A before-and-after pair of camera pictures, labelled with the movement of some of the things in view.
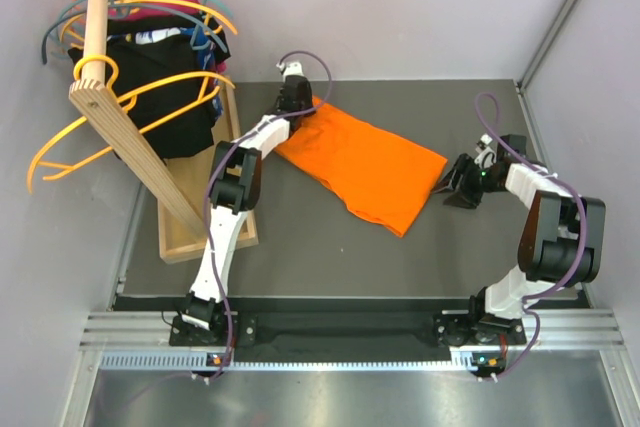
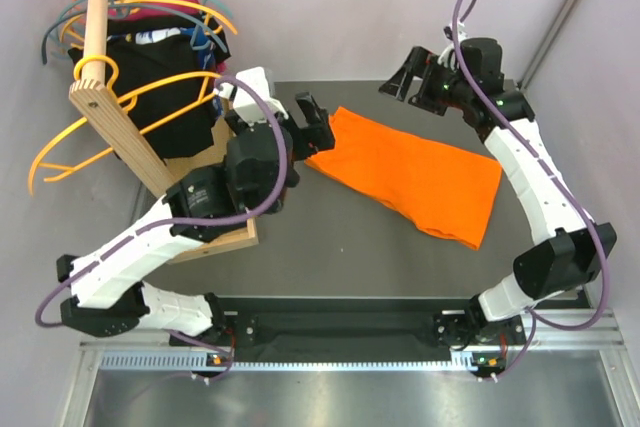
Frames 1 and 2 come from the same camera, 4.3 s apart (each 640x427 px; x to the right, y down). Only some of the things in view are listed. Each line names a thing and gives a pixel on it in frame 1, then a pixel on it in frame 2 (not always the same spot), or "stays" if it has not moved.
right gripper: x=465 y=197 → x=419 y=63
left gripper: x=308 y=101 → x=312 y=137
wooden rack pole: x=96 y=97 stays
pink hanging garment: x=158 y=4 stays
